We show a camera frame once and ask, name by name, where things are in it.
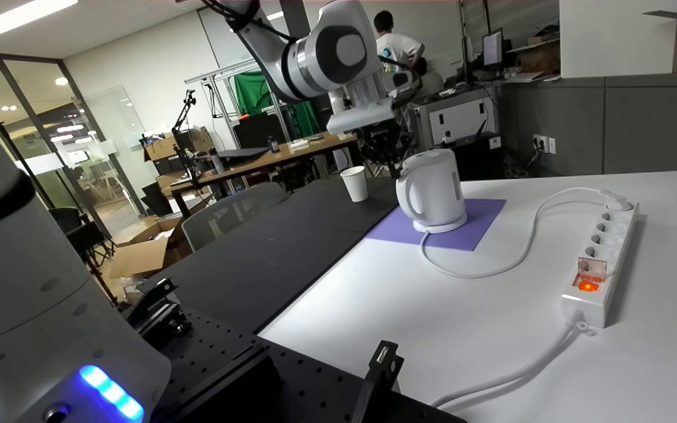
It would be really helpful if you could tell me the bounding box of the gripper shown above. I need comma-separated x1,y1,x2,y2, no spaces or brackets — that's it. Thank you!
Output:
358,123,417,178

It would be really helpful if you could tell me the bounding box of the white electric kettle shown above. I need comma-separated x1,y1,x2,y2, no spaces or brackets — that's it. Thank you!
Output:
396,149,468,234

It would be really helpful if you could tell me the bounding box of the white paper cup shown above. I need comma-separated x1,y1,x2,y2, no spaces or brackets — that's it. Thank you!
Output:
340,166,370,203

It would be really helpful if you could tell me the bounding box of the white cabinet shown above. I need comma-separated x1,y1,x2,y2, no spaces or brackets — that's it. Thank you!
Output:
409,87,499,151

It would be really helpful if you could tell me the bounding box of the wooden table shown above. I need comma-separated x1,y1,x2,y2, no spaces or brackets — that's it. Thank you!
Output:
167,132,359,219

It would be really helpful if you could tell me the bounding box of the purple mat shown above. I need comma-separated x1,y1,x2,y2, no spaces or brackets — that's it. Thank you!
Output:
366,198,507,253

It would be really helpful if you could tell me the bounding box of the person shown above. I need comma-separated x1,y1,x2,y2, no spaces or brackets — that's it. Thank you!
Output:
372,10,428,78

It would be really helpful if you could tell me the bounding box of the black monitor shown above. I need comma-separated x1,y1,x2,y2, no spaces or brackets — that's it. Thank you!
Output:
233,112,288,150

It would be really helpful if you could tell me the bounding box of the green cloth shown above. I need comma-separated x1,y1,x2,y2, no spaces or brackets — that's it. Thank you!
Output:
233,70,323,139

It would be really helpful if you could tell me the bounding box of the grey office chair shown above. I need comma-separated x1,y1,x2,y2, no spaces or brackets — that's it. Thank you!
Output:
180,182,289,254

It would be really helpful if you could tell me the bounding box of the cardboard box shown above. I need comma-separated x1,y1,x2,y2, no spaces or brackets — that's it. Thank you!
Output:
517,40,561,75
141,126,217,163

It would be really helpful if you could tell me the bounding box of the black clamp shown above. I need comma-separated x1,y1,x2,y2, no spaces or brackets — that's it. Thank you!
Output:
350,340,405,423
122,277,193,339

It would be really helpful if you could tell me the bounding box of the white power strip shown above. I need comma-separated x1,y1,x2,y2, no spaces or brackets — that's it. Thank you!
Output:
561,189,641,329

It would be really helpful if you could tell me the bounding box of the heap of cardboard boxes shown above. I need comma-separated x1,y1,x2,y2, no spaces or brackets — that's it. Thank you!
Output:
108,213,193,281

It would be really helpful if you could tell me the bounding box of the black chair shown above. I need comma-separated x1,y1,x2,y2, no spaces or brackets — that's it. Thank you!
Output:
49,206,118,297

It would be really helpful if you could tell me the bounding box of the white kettle cable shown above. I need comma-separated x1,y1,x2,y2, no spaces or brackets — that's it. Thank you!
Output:
420,187,634,280

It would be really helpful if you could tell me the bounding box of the white power strip cable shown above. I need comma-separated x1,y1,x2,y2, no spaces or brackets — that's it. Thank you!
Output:
429,310,596,413

